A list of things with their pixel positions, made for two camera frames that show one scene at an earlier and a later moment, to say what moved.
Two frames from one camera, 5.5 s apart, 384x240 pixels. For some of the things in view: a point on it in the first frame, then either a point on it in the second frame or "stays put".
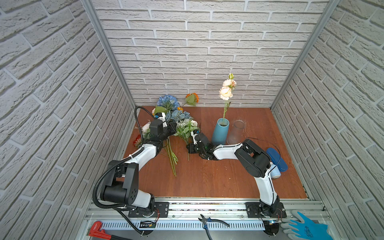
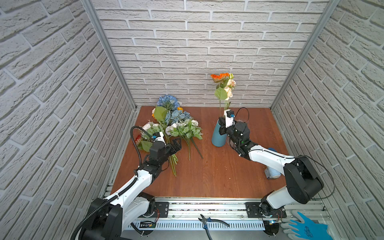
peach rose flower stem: [225, 92] stays put
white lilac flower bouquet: [184, 128] stays put
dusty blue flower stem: [176, 115] stays put
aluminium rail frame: [114, 216] stays put
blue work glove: [305, 230] stays put
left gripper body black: [169, 127] → [173, 146]
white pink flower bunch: [139, 139] stays put
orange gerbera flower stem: [192, 99] → [221, 92]
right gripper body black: [195, 148] → [231, 133]
